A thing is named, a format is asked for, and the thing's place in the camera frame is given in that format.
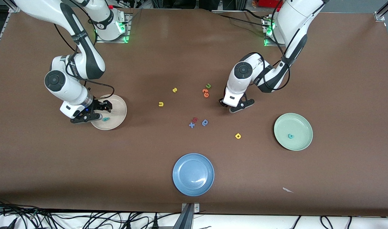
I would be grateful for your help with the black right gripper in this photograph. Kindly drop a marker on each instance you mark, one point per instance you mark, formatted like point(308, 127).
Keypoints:
point(98, 106)

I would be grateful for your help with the yellow foam letter d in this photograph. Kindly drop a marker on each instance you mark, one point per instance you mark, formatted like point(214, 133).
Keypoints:
point(238, 138)

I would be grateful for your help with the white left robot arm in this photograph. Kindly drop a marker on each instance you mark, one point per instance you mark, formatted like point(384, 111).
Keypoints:
point(295, 19)

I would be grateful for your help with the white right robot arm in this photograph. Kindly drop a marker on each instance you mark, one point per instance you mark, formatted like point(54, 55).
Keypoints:
point(69, 92)

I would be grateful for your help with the beige round plate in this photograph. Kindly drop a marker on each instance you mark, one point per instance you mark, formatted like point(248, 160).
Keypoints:
point(117, 111)

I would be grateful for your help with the blue foam letter a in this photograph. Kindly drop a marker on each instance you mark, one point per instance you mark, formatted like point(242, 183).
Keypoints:
point(207, 124)

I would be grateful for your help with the pale green round plate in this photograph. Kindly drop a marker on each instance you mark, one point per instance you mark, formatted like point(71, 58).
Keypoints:
point(292, 127)

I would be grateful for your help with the blue round plate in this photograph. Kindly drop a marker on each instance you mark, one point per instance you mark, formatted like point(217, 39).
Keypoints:
point(193, 175)

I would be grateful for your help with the red box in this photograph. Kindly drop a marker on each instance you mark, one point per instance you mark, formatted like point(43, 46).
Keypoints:
point(267, 3)

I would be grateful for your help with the white paper scrap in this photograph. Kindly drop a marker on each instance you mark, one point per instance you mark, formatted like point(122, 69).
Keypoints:
point(287, 190)

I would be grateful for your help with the grey aluminium profile beam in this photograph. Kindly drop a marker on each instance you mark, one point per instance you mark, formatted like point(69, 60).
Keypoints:
point(185, 219)

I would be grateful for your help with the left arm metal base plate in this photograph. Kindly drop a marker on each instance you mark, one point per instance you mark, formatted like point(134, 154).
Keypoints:
point(271, 45)

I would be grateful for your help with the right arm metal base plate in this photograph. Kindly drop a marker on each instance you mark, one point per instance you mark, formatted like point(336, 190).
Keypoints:
point(127, 22)

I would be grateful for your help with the silver table edge bracket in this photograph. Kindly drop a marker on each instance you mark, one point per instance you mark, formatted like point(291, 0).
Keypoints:
point(196, 208)

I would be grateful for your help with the aluminium frame profile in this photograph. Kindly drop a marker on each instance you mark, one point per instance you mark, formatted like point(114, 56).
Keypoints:
point(15, 9)
point(380, 14)

